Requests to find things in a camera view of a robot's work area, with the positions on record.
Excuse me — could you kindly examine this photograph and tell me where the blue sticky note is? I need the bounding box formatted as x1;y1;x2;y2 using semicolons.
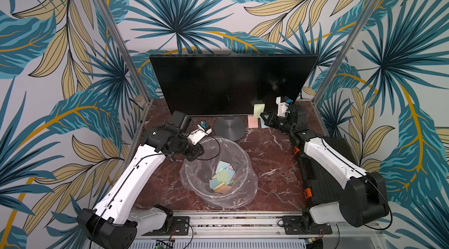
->
260;118;268;129

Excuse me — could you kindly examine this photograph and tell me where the green sticky note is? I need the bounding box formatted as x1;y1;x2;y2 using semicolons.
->
253;104;265;119

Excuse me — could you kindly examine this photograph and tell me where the clear plastic trash bin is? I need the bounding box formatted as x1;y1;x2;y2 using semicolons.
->
180;137;258;209

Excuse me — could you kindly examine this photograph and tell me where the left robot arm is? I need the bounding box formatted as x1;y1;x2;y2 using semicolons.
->
77;111;212;249

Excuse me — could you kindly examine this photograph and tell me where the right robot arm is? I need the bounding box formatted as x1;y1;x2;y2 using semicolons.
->
259;99;392;235

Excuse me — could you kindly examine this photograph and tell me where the pink sticky note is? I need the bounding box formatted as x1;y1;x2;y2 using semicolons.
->
247;115;259;129

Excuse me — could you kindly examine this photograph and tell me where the round grey monitor stand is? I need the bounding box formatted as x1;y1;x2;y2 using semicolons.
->
214;116;246;141

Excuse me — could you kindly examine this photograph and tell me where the discarded sticky notes pile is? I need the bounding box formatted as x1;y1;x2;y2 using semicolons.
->
209;161;236;195

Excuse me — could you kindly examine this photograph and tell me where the black computer monitor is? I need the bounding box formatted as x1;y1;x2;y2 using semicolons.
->
150;54;318;116

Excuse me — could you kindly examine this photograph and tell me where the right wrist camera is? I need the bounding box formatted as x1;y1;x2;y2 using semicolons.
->
276;96;293;118

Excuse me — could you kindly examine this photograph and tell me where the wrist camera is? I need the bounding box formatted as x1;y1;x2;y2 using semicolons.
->
276;96;293;118
187;120;212;145

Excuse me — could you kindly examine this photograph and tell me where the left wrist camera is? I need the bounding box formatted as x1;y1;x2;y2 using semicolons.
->
187;120;212;145

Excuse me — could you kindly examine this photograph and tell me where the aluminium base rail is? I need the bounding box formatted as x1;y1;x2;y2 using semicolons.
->
115;210;383;249

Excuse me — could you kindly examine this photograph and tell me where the left aluminium frame post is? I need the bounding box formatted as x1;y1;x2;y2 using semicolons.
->
94;0;151;106

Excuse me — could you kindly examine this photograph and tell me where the aluminium frame post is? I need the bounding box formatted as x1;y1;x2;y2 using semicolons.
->
94;0;151;106
312;0;381;106

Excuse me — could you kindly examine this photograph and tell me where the right aluminium frame post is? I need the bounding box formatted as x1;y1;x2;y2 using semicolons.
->
312;0;381;106

